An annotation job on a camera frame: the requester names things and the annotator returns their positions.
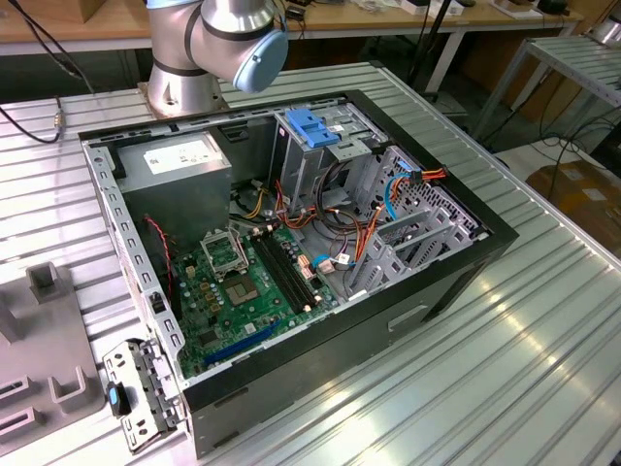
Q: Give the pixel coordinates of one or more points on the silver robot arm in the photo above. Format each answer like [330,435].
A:
[179,43]

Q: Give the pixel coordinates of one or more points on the metal disk bay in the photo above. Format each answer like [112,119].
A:
[385,272]

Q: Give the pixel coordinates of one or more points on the black RAM slot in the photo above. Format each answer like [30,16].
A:
[281,273]
[275,274]
[287,271]
[294,268]

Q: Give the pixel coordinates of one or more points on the metal optical drive cage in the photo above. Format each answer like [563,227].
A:
[301,165]

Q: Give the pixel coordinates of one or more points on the CPU socket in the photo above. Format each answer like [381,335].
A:
[241,292]

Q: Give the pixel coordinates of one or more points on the blue drive cage latch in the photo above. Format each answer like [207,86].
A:
[308,126]

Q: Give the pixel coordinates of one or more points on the green motherboard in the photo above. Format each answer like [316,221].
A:
[252,325]

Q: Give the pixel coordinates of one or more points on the blue expansion slot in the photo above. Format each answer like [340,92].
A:
[242,344]

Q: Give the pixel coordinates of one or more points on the grey power supply unit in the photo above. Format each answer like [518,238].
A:
[174,204]

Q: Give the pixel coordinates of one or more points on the black open PC case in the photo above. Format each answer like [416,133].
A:
[315,374]

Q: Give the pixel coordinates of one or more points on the metal expansion card retainer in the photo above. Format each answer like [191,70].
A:
[155,383]

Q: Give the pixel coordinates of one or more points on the wooden desk white legs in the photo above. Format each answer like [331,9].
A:
[388,22]

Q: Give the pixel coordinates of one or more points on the brown cardboard box with labels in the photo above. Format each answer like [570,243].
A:
[582,194]

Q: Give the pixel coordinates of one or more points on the grey parts rack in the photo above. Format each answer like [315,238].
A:
[43,340]

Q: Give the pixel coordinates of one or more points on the metal slatted side table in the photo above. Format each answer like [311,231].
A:
[572,58]

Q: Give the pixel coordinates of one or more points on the plain brown cardboard box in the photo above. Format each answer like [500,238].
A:
[73,9]

